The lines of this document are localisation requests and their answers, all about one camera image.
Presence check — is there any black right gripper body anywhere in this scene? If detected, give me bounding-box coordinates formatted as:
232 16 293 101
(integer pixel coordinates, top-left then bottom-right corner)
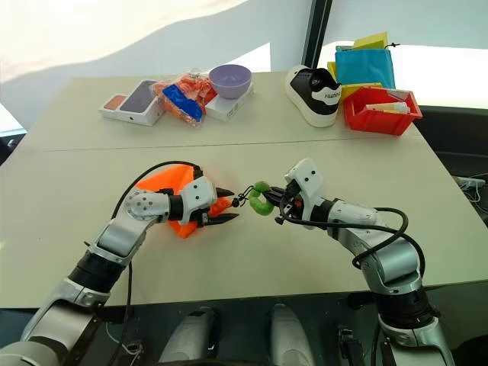
281 181 307 219

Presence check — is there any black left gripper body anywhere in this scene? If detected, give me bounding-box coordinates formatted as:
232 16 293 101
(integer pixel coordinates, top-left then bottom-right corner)
197 185 224 230

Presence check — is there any green ring-shaped toy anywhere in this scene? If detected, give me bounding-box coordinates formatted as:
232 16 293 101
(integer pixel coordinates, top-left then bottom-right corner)
247 181 274 217

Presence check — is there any orange cloth bag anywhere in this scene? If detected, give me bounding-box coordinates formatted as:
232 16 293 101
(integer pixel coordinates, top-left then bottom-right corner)
135 163 236 240

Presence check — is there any orange and blue snack packet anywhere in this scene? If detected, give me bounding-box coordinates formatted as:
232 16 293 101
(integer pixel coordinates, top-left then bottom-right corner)
152 67 215 129

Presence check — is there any plain white carton box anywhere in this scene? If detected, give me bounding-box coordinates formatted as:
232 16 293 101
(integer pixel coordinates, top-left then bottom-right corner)
204 83 256 124

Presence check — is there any white and black sneaker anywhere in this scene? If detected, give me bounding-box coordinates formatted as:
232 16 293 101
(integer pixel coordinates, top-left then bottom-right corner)
284 64 343 128

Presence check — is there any purple bowl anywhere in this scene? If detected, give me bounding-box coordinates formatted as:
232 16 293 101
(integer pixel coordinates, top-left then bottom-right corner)
208 63 253 101

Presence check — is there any red plastic bin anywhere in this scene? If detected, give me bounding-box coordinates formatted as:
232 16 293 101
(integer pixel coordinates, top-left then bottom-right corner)
342 86 424 136

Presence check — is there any grey rounded shell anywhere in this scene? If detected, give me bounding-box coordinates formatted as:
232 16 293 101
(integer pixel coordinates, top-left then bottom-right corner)
157 306 223 364
268 303 316 366

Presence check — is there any yellow plastic bin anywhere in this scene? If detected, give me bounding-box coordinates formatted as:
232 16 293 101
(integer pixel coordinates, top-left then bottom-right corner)
352 31 390 51
326 60 383 103

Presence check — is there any white box with dark phone print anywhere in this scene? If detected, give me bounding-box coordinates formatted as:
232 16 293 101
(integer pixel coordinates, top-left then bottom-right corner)
117 79 165 127

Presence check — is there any white tube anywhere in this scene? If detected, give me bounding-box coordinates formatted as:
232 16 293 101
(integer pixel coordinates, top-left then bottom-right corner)
365 101 413 115

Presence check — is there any white box with salmon print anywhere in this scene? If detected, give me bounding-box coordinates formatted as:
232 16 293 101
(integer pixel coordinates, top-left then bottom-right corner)
98 94 127 120

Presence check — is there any white power strip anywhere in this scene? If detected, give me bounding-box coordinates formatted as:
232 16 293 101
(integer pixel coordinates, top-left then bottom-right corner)
456 174 488 204

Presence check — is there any black drawstring cord with toggles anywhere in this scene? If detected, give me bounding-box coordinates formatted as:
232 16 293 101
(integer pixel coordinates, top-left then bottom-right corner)
232 185 257 208

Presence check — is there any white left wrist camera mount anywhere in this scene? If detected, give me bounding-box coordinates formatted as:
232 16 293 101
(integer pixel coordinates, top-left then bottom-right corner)
178 177 219 226

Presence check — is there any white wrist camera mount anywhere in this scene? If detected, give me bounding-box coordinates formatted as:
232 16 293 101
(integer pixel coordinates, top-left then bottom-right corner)
178 177 219 226
284 158 327 231

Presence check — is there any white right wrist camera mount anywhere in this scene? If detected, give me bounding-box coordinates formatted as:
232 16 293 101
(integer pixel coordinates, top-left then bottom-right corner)
284 158 327 231

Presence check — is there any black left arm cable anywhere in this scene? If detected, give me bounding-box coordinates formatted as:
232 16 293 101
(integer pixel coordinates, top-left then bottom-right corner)
111 159 204 366

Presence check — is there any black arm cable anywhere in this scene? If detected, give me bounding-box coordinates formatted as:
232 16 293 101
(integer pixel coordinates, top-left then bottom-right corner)
111 159 204 366
273 201 426 276

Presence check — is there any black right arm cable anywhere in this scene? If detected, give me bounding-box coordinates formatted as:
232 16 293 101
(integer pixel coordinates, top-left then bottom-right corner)
273 201 426 276

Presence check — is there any blue drawstring bag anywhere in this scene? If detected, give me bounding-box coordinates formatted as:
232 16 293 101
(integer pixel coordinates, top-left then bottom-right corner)
334 45 398 90

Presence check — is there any dark vertical post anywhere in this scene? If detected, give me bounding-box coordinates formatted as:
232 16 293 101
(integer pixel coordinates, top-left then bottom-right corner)
300 0 337 70

